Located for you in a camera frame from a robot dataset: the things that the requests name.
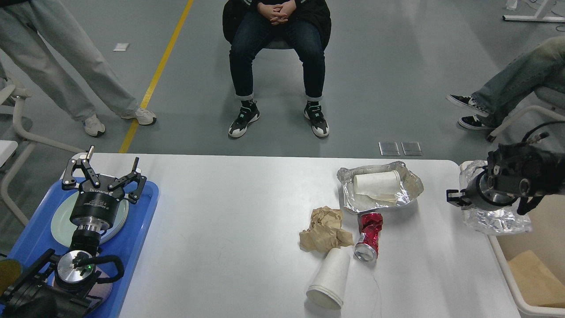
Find paper cup in foil tray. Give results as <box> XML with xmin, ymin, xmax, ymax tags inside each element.
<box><xmin>353</xmin><ymin>170</ymin><xmax>401</xmax><ymax>199</ymax></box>

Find blue plastic tray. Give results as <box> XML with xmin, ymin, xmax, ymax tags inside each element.
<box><xmin>8</xmin><ymin>181</ymin><xmax>159</xmax><ymax>318</ymax></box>

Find beige plastic bin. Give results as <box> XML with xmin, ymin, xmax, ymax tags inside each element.
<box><xmin>459</xmin><ymin>161</ymin><xmax>565</xmax><ymax>318</ymax></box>

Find green plate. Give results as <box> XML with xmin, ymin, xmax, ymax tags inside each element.
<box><xmin>51</xmin><ymin>192</ymin><xmax>129</xmax><ymax>247</ymax></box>

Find floor socket plate right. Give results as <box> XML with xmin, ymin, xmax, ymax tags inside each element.
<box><xmin>401</xmin><ymin>142</ymin><xmax>423</xmax><ymax>156</ymax></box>

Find floor socket plate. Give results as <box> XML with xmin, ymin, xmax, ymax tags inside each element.
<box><xmin>379</xmin><ymin>142</ymin><xmax>400</xmax><ymax>156</ymax></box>
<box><xmin>401</xmin><ymin>142</ymin><xmax>423</xmax><ymax>156</ymax></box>

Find white paper scrap on floor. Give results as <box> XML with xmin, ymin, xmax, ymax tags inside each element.
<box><xmin>113</xmin><ymin>43</ymin><xmax>130</xmax><ymax>52</ymax></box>

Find large brown paper bag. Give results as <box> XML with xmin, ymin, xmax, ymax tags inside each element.
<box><xmin>508</xmin><ymin>250</ymin><xmax>565</xmax><ymax>308</ymax></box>

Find aluminium foil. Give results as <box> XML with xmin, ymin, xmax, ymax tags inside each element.
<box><xmin>459</xmin><ymin>160</ymin><xmax>533</xmax><ymax>236</ymax></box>

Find white desk leg far right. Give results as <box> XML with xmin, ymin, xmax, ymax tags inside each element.
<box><xmin>502</xmin><ymin>0</ymin><xmax>565</xmax><ymax>23</ymax></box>

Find aluminium foil tray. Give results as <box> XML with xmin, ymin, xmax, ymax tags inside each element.
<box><xmin>336</xmin><ymin>161</ymin><xmax>424</xmax><ymax>214</ymax></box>

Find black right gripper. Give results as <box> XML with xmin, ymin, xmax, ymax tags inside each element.
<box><xmin>446</xmin><ymin>142</ymin><xmax>561</xmax><ymax>216</ymax></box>

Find crumpled brown paper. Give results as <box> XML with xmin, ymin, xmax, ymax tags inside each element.
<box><xmin>299</xmin><ymin>207</ymin><xmax>354</xmax><ymax>253</ymax></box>

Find white office chair right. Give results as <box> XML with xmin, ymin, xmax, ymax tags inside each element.
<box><xmin>486</xmin><ymin>86</ymin><xmax>565</xmax><ymax>143</ymax></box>

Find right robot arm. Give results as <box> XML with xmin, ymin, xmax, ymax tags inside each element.
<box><xmin>446</xmin><ymin>124</ymin><xmax>565</xmax><ymax>216</ymax></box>

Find floor socket plate left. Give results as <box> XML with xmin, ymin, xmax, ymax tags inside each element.
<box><xmin>379</xmin><ymin>142</ymin><xmax>400</xmax><ymax>156</ymax></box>

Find standing person grey trousers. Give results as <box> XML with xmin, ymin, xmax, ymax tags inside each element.
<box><xmin>0</xmin><ymin>0</ymin><xmax>158</xmax><ymax>138</ymax></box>

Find crushed red can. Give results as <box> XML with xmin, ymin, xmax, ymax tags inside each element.
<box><xmin>354</xmin><ymin>212</ymin><xmax>383</xmax><ymax>262</ymax></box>

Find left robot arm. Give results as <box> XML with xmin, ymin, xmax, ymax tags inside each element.
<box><xmin>1</xmin><ymin>146</ymin><xmax>147</xmax><ymax>318</ymax></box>

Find seated person dark jeans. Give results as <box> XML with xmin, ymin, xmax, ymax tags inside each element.
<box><xmin>222</xmin><ymin>0</ymin><xmax>331</xmax><ymax>139</ymax></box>

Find seated person on right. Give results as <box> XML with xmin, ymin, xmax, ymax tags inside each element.
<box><xmin>446</xmin><ymin>36</ymin><xmax>565</xmax><ymax>129</ymax></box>

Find lying white paper cup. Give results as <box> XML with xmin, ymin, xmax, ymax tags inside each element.
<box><xmin>305</xmin><ymin>248</ymin><xmax>350</xmax><ymax>310</ymax></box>

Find chair under middle person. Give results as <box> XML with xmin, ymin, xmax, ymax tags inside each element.
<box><xmin>263</xmin><ymin>38</ymin><xmax>292</xmax><ymax>50</ymax></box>

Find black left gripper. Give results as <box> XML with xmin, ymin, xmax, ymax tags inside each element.
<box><xmin>62</xmin><ymin>146</ymin><xmax>147</xmax><ymax>231</ymax></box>

